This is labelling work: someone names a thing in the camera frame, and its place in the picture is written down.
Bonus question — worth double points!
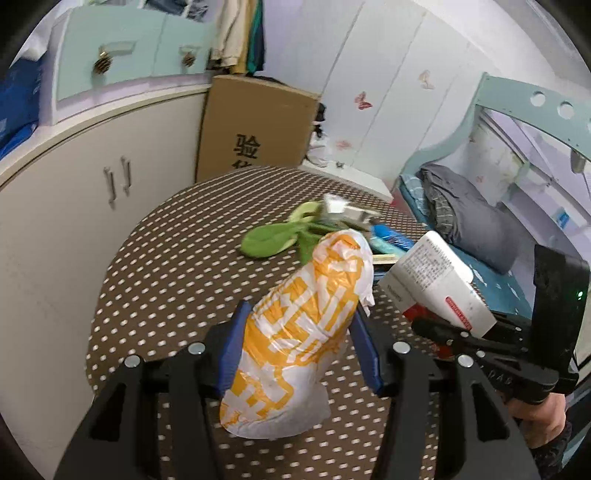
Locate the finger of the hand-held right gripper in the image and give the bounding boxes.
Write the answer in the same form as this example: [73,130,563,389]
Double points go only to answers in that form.
[411,318,560,406]
[489,311,536,346]

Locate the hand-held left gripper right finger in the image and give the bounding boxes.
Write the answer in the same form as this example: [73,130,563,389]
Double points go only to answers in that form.
[352,310,542,480]

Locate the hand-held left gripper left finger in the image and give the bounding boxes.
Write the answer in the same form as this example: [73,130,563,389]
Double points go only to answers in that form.
[53,299,254,480]

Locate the orange and white plastic bag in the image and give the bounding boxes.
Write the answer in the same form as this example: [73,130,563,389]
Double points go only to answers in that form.
[219,230,376,440]

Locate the white paper carton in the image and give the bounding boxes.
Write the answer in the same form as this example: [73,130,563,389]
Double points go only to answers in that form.
[378,230,497,340]

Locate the blue snack wrapper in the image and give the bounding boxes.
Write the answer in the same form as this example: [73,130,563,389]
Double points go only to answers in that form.
[369,223,419,254]

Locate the person's right forearm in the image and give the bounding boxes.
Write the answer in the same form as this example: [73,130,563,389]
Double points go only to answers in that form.
[533,418,580,478]

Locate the person's right hand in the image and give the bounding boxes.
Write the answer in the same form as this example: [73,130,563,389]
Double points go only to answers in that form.
[507,394,570,449]

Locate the brown dotted tablecloth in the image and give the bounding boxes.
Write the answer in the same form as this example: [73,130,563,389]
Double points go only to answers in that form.
[88,166,490,480]

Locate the green vegetable leaves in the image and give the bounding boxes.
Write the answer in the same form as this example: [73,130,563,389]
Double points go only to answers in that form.
[239,202,346,267]

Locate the grey blanket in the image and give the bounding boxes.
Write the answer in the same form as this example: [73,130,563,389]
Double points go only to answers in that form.
[418,161,521,273]

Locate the crumpled white food container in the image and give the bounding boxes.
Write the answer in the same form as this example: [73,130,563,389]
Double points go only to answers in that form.
[321,194,382,232]

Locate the white patterned pillow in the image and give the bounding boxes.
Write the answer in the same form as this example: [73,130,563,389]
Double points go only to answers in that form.
[466,122,532,207]

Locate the white floor cabinet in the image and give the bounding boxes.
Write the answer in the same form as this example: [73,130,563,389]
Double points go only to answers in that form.
[0,76,213,418]

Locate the white crumpled cloth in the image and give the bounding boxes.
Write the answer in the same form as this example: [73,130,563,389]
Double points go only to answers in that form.
[308,135,331,168]

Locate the brown cardboard box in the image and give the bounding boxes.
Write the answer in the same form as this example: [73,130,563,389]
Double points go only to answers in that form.
[196,75,321,183]

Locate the white wardrobe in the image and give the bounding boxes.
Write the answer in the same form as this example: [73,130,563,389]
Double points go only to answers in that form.
[263,0,491,186]

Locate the green hanging garment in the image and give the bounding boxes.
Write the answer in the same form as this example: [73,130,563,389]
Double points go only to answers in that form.
[245,0,269,77]

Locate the beige hanging garment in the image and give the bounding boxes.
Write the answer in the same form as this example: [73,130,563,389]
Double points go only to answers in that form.
[210,0,254,75]

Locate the mint green drawer unit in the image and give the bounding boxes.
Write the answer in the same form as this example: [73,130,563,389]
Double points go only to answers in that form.
[48,7,219,125]

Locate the mint green bed frame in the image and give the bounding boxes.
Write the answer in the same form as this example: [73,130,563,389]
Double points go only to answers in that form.
[399,71,591,197]

